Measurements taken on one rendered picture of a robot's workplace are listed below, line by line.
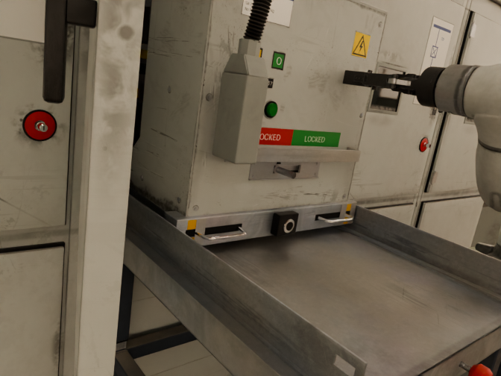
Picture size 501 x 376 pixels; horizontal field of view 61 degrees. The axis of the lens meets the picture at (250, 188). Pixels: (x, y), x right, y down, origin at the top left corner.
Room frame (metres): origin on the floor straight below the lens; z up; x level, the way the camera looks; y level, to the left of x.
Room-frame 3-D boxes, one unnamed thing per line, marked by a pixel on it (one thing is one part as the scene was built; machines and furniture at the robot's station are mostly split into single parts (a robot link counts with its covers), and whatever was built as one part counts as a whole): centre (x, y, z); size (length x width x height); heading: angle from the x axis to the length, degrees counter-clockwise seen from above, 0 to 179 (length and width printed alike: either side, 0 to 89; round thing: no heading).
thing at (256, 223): (0.94, -0.06, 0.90); 0.54 x 0.05 x 0.06; 131
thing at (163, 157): (1.12, 0.09, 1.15); 0.51 x 0.50 x 0.48; 41
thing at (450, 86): (0.82, -0.35, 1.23); 0.09 x 0.06 x 0.09; 131
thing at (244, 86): (0.73, 0.04, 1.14); 0.08 x 0.05 x 0.17; 41
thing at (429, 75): (0.87, -0.30, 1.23); 0.09 x 0.08 x 0.07; 41
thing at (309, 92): (0.92, -0.07, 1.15); 0.48 x 0.01 x 0.48; 131
